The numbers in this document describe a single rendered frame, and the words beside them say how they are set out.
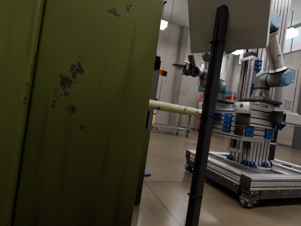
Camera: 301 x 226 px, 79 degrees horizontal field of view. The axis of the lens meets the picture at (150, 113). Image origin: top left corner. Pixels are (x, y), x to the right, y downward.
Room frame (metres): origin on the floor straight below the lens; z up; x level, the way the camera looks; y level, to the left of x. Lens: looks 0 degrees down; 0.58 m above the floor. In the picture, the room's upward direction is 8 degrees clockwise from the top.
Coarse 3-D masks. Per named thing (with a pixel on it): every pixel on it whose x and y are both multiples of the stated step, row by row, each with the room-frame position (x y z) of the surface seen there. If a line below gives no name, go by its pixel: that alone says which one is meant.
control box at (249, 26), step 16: (192, 0) 0.85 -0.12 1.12; (208, 0) 0.82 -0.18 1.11; (224, 0) 0.78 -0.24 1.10; (240, 0) 0.75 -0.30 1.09; (256, 0) 0.72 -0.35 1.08; (272, 0) 0.75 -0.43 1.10; (192, 16) 0.88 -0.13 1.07; (208, 16) 0.84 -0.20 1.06; (240, 16) 0.77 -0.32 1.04; (256, 16) 0.74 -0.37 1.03; (192, 32) 0.91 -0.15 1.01; (208, 32) 0.87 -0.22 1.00; (240, 32) 0.80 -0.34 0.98; (256, 32) 0.77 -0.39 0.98; (192, 48) 0.95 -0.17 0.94; (208, 48) 0.90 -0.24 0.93; (224, 48) 0.86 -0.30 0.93; (240, 48) 0.83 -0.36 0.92; (256, 48) 0.79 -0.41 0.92
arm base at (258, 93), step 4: (256, 88) 1.51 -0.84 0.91; (260, 88) 1.49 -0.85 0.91; (264, 88) 1.47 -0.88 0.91; (268, 88) 1.48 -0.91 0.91; (256, 92) 1.50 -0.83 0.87; (260, 92) 1.48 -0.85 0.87; (264, 92) 1.47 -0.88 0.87; (268, 92) 1.47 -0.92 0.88; (252, 96) 1.52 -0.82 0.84; (256, 96) 1.49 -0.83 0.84; (260, 96) 1.47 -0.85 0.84; (264, 96) 1.46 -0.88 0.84; (268, 96) 1.46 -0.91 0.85
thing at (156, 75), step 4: (160, 64) 1.15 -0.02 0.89; (156, 72) 1.14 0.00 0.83; (156, 76) 1.14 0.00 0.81; (152, 80) 1.13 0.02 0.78; (156, 80) 1.15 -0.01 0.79; (152, 84) 1.13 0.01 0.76; (156, 84) 1.15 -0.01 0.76; (152, 88) 1.14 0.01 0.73; (156, 88) 1.15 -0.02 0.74; (152, 92) 1.14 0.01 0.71; (156, 92) 1.15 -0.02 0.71; (152, 96) 1.14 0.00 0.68; (152, 112) 1.15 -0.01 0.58; (152, 116) 1.15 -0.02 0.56; (148, 124) 1.14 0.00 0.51; (148, 128) 1.14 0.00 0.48
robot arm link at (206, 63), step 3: (201, 54) 1.72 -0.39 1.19; (204, 54) 1.70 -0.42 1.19; (207, 54) 1.69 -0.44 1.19; (204, 57) 1.74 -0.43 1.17; (207, 57) 1.71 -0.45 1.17; (204, 60) 1.76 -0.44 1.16; (207, 60) 1.73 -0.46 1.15; (204, 63) 1.81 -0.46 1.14; (207, 63) 1.78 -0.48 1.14; (204, 66) 1.84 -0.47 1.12; (207, 66) 1.81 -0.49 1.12; (207, 69) 1.83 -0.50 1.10
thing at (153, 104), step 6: (150, 102) 0.87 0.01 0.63; (156, 102) 0.89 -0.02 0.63; (162, 102) 0.91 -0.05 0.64; (150, 108) 0.88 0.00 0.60; (156, 108) 0.89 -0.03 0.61; (162, 108) 0.91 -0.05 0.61; (168, 108) 0.92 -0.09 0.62; (174, 108) 0.94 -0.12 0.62; (180, 108) 0.96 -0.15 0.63; (186, 108) 0.99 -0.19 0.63; (192, 108) 1.02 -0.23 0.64; (186, 114) 1.01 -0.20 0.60; (192, 114) 1.02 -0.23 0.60; (198, 114) 1.03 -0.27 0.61
